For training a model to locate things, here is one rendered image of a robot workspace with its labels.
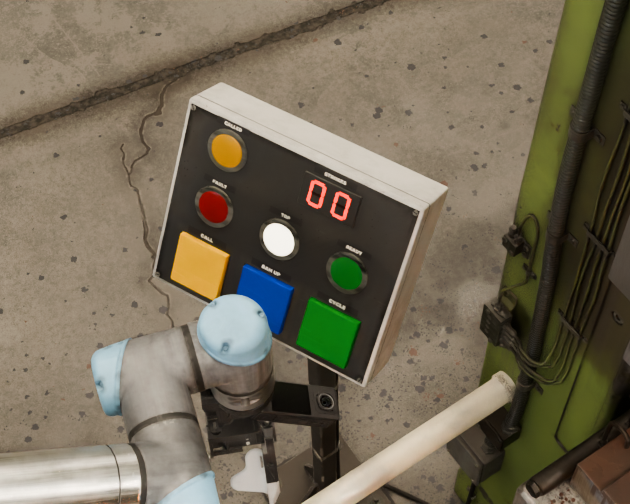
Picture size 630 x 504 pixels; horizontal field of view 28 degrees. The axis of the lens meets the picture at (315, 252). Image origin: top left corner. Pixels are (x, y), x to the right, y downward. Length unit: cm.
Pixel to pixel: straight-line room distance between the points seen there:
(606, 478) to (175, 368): 58
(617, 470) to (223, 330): 56
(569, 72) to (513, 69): 180
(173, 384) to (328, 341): 36
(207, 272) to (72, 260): 127
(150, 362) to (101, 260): 159
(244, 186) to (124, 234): 136
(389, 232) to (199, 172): 27
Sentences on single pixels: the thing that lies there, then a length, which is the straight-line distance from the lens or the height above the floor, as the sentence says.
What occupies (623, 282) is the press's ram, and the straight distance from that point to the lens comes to 126.
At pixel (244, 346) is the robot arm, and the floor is 129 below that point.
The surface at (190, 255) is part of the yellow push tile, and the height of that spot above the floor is 102.
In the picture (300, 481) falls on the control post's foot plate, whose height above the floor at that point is 1.
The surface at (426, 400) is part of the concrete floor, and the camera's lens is 271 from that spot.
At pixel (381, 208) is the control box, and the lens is 152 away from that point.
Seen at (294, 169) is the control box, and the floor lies 118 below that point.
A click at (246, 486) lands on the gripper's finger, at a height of 98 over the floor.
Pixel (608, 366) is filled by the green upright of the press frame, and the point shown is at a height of 93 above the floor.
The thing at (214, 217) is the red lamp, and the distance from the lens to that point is 165.
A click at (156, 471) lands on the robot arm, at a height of 128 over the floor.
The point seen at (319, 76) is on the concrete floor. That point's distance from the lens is 318.
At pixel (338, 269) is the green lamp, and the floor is 109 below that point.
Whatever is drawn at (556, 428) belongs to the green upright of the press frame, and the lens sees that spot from 199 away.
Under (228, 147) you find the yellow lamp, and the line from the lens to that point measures 160.
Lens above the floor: 245
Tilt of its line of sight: 58 degrees down
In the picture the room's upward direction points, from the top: 2 degrees counter-clockwise
